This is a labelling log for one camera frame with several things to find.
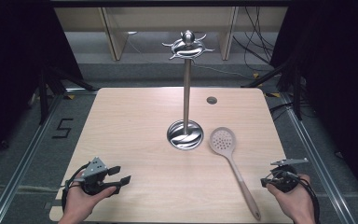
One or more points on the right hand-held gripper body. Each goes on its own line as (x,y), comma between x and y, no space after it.
(284,177)

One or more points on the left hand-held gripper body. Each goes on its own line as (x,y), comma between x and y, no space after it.
(93,174)

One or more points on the person's right hand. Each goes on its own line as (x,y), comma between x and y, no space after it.
(295,200)

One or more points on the person's left hand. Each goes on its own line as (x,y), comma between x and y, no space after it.
(82,203)

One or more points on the aluminium floor rail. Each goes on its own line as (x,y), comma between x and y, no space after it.
(317,161)
(21,161)

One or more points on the steel utensil stand with hooks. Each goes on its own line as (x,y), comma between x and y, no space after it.
(186,93)

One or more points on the light wooden shelf unit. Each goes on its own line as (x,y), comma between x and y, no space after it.
(115,34)

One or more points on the black curtain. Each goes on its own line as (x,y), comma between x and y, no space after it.
(15,62)
(338,77)

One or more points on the black stand legs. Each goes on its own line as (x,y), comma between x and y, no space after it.
(296,90)
(45,93)

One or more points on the beige slotted spoon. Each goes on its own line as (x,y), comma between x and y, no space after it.
(230,155)

